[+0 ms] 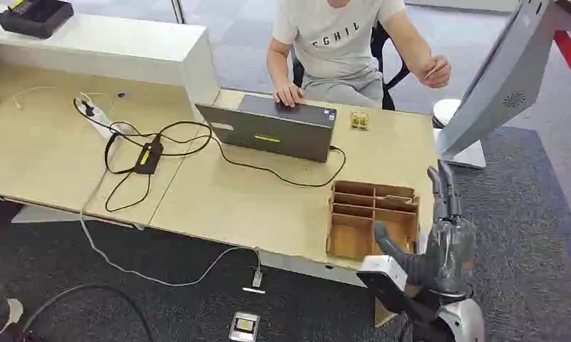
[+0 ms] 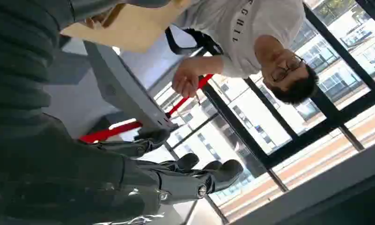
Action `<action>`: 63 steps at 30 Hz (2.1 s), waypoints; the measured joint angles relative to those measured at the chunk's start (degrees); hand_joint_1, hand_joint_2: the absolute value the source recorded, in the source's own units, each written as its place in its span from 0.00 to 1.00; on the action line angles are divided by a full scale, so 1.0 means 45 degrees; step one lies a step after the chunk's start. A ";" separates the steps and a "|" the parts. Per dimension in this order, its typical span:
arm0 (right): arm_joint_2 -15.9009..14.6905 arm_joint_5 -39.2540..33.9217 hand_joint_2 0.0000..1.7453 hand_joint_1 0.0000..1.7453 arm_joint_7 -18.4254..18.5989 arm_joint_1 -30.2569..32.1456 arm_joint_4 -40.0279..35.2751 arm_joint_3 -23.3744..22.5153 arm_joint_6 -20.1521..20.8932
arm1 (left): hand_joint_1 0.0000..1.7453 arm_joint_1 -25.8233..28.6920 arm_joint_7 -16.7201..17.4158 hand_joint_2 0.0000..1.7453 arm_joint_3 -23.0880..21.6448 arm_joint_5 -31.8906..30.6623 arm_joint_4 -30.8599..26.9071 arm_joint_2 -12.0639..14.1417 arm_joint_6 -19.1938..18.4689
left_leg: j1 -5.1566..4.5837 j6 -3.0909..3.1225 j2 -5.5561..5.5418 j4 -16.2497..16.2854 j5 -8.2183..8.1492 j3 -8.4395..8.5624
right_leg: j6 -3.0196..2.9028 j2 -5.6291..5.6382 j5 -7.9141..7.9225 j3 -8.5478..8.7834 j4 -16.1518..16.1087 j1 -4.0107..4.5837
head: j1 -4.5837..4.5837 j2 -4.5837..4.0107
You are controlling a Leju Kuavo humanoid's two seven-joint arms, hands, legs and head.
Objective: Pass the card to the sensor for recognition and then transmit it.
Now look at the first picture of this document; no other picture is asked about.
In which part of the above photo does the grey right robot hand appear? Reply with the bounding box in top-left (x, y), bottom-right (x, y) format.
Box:
top-left (372, 159), bottom-right (476, 297)

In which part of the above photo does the wooden desk leg panel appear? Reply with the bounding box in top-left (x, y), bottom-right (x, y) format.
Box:
top-left (374, 298), bottom-right (401, 328)

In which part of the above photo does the wooden divided card box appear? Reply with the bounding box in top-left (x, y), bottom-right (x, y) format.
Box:
top-left (325, 180), bottom-right (421, 262)

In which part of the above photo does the white round stool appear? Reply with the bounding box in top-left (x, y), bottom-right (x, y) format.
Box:
top-left (431, 98), bottom-right (463, 129)

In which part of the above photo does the small gold patterned pack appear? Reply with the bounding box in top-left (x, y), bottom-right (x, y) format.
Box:
top-left (350, 111), bottom-right (371, 132)

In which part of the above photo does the grey kiosk stand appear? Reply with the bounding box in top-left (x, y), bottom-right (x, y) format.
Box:
top-left (433, 0), bottom-right (559, 170)

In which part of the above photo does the white power strip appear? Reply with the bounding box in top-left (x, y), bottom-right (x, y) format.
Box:
top-left (75, 93), bottom-right (136, 143)

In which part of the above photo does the black laptop power adapter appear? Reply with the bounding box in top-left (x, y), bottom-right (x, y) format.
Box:
top-left (133, 140), bottom-right (165, 176)

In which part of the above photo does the grey laptop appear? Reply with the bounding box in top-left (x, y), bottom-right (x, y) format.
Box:
top-left (195, 93), bottom-right (338, 164)

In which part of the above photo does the small silver box yellow label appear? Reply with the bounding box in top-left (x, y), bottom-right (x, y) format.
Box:
top-left (227, 311), bottom-right (262, 342)

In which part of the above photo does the black office chair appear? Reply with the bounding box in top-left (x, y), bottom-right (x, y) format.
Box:
top-left (292, 21), bottom-right (411, 112)

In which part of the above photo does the person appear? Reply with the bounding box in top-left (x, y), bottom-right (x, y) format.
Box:
top-left (266, 0), bottom-right (452, 109)

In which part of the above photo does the white counter block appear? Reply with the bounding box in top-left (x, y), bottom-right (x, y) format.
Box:
top-left (0, 11), bottom-right (221, 108)

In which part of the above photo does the black device with yellow label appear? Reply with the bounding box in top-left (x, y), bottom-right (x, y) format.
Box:
top-left (0, 0), bottom-right (76, 40)

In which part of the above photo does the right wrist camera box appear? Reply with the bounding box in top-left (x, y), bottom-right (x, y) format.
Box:
top-left (356, 254), bottom-right (443, 328)

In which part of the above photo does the thick black cable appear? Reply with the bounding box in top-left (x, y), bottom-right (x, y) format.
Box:
top-left (23, 282), bottom-right (155, 342)

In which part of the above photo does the grey-white long cable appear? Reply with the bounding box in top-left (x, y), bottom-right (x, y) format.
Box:
top-left (79, 137), bottom-right (264, 289)

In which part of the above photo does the black power cable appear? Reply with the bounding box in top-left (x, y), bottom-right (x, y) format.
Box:
top-left (72, 96), bottom-right (347, 213)

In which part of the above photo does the thin white cable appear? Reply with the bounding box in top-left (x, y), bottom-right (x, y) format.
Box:
top-left (11, 86), bottom-right (112, 112)

